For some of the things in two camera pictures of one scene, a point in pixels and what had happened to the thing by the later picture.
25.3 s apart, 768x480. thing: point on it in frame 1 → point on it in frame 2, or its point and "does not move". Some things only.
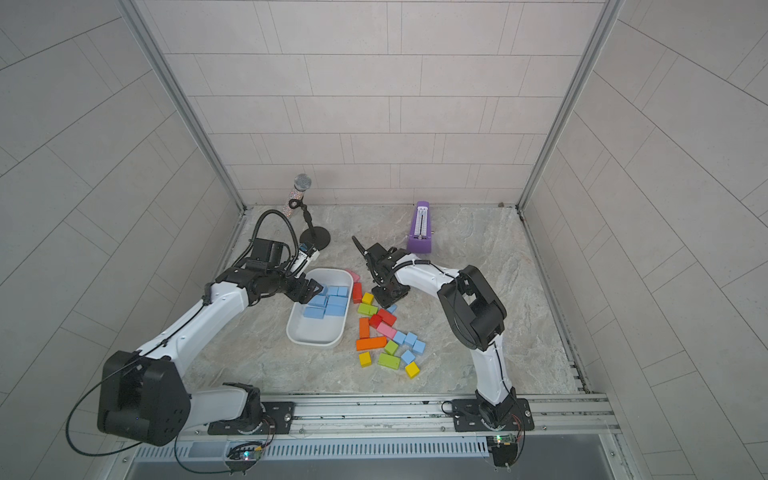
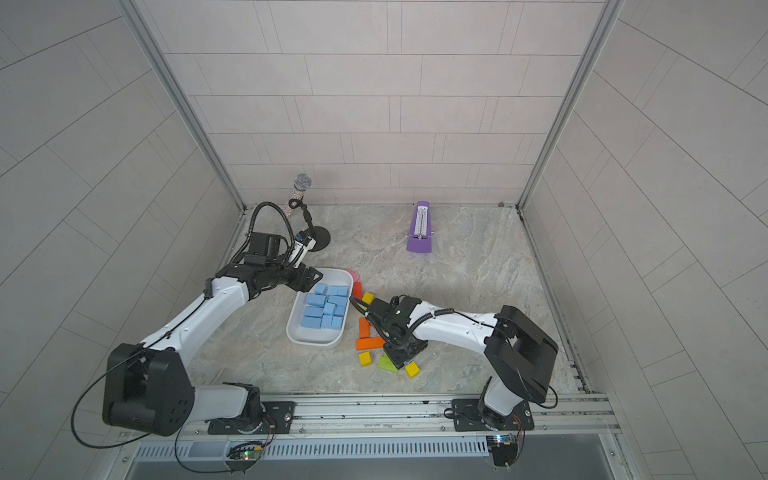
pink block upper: (355, 277) does not move
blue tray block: (335, 307) → (314, 311)
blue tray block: (318, 300) does not move
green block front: (389, 361) does not move
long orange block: (370, 343) does not move
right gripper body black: (388, 293) → (398, 350)
